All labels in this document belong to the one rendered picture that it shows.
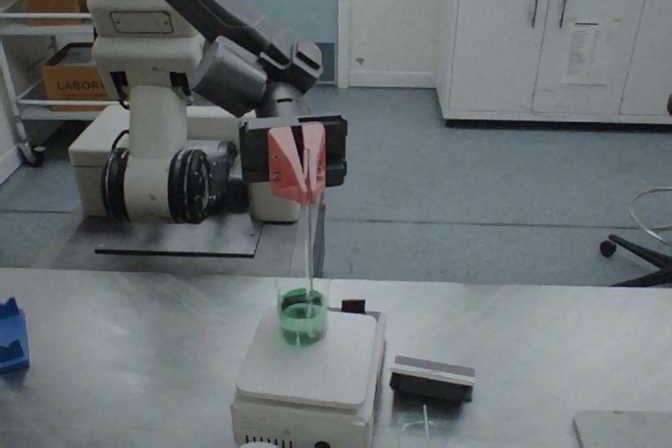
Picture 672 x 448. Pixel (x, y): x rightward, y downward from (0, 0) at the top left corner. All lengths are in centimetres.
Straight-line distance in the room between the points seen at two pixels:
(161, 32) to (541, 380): 101
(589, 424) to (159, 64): 105
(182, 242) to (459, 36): 177
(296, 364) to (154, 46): 91
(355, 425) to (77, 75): 241
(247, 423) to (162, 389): 14
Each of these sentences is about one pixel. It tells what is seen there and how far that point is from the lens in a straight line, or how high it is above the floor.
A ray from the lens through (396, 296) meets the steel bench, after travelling 84.
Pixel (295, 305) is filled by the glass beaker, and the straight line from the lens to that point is 59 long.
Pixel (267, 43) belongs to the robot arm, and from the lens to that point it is 72.
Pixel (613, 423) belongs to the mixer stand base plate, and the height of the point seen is 76.
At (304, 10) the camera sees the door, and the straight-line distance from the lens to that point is 352.
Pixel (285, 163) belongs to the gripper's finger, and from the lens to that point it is 56.
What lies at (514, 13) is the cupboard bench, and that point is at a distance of 299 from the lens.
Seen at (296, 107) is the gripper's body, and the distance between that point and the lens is 64.
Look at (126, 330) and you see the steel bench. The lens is 82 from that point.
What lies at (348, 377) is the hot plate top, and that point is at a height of 84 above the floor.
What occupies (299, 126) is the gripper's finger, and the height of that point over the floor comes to 104.
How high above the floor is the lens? 128
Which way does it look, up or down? 30 degrees down
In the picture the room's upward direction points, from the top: straight up
